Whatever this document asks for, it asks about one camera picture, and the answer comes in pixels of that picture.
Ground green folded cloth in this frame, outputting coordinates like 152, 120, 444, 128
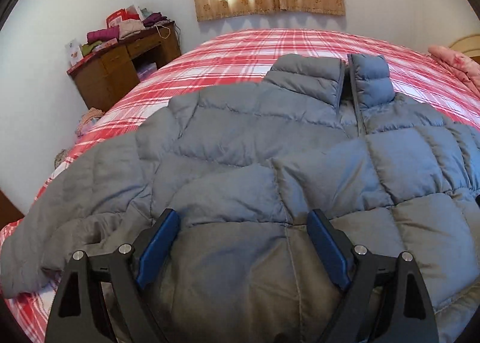
80, 41, 103, 57

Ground wooden headboard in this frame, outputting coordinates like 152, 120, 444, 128
450, 34, 480, 58

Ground brown wooden desk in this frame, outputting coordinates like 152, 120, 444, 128
67, 21, 182, 112

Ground white greeting card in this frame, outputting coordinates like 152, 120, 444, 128
65, 39, 83, 67

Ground grey puffer jacket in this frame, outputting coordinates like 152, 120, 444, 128
1, 54, 479, 342

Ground red gift box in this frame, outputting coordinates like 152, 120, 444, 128
106, 8, 127, 28

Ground beige folded clothes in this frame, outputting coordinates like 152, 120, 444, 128
119, 19, 145, 39

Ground pink clothes pile on floor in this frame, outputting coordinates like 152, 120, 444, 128
75, 108, 104, 138

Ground dark purple clothes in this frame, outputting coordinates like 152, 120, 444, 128
142, 13, 169, 28

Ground magenta folded clothes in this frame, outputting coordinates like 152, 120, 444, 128
86, 25, 120, 44

